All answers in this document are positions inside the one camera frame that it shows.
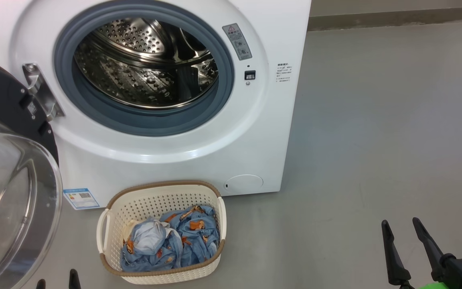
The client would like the small black text sticker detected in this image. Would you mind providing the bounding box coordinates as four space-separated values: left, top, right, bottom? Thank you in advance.
276 62 294 83

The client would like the round white filter cover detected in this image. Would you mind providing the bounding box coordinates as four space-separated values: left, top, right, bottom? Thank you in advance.
224 174 264 193

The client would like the metal door hinge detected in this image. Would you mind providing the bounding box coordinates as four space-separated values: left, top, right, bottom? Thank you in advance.
22 63 65 122

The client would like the blue energy label sticker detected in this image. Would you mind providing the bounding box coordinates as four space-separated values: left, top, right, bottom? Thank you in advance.
63 188 100 210

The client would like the cream perforated laundry basket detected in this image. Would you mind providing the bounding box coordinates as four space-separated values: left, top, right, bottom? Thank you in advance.
97 180 227 285

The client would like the stainless steel washer drum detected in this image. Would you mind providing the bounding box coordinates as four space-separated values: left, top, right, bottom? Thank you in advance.
73 18 219 110

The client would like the grey rubber door gasket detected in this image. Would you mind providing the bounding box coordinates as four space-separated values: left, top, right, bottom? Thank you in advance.
53 3 235 137

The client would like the blue garment with orange print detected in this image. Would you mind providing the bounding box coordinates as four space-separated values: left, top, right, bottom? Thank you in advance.
161 205 220 267

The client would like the grey warning sticker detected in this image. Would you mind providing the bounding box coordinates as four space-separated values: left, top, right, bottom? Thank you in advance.
222 23 253 61

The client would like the white front-load washing machine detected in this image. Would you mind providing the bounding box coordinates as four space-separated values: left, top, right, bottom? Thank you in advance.
0 0 312 209

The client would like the blue garment with white lining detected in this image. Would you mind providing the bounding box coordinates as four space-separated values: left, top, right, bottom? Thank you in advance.
121 218 183 273

